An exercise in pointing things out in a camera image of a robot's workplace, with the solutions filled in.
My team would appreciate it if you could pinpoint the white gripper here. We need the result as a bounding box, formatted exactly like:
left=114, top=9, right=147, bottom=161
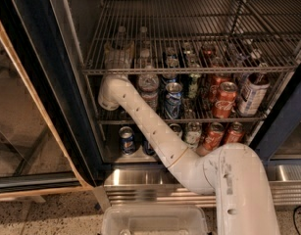
left=104, top=41, right=135, bottom=71

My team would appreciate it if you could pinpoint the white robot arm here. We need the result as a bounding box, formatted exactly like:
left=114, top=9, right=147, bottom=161
left=98, top=72, right=280, bottom=235

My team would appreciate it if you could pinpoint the front clear water bottle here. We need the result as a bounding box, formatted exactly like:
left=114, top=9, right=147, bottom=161
left=136, top=48, right=159, bottom=111

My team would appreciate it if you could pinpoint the blue Pepsi can middle shelf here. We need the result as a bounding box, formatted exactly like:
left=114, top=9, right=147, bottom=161
left=164, top=82, right=182, bottom=119

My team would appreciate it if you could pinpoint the green soda can middle shelf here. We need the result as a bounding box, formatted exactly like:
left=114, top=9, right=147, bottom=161
left=187, top=72, right=201, bottom=99

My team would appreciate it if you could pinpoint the glass fridge door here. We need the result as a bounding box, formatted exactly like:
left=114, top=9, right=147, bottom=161
left=0, top=0, right=102, bottom=201

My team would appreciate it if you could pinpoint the stainless fridge base grille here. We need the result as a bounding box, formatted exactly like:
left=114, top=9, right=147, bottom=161
left=103, top=164, right=301, bottom=208

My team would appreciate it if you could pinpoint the white labelled coffee bottle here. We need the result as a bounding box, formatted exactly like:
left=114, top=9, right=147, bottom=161
left=237, top=72, right=270, bottom=117

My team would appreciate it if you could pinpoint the left Pepsi can bottom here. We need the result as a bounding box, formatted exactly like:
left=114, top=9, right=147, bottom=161
left=119, top=126, right=135, bottom=155

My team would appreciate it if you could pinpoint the pepsi can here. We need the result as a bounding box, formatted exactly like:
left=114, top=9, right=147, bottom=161
left=119, top=126, right=135, bottom=155
left=143, top=139, right=155, bottom=156

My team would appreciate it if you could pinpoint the left white-green can bottom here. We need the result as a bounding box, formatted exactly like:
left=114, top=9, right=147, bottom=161
left=170, top=123, right=182, bottom=138

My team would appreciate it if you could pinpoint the white-green can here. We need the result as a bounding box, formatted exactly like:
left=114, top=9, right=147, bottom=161
left=170, top=123, right=182, bottom=138
left=183, top=122, right=202, bottom=149

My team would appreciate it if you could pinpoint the rear red Coca-Cola can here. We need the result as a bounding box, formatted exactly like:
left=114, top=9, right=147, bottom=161
left=207, top=57, right=232, bottom=104

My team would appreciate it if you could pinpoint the red coca-cola can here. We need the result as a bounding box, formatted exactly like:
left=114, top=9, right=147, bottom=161
left=212, top=81, right=238, bottom=118
left=207, top=57, right=232, bottom=104

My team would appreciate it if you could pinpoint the right Pepsi can bottom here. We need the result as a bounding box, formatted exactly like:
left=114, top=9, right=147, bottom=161
left=143, top=139, right=155, bottom=156

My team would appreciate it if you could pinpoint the right white-green can bottom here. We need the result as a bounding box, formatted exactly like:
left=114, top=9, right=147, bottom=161
left=183, top=122, right=202, bottom=149

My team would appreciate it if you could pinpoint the front red Coca-Cola can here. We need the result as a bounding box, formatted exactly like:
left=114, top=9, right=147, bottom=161
left=212, top=81, right=238, bottom=118

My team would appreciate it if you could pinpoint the left red can bottom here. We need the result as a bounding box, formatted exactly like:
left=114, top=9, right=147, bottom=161
left=197, top=122, right=225, bottom=156

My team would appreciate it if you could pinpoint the right red can bottom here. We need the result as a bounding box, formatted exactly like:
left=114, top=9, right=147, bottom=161
left=222, top=121, right=244, bottom=144

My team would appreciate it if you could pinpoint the clear plastic bin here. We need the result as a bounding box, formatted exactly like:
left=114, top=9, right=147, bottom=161
left=101, top=204, right=208, bottom=235

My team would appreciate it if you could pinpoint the middle wire fridge shelf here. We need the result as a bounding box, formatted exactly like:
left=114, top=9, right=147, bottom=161
left=97, top=75, right=267, bottom=128

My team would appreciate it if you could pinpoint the wire fridge shelf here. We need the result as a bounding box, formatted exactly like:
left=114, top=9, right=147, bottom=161
left=97, top=75, right=267, bottom=128
left=82, top=0, right=301, bottom=75

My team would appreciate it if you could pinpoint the upper wire fridge shelf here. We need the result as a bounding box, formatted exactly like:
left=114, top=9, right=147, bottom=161
left=82, top=0, right=301, bottom=75

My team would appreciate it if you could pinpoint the dark blue fridge frame post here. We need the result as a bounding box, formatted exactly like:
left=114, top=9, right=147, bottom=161
left=250, top=63, right=301, bottom=163

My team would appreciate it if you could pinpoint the black cable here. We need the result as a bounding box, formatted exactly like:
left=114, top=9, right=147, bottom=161
left=292, top=205, right=301, bottom=235

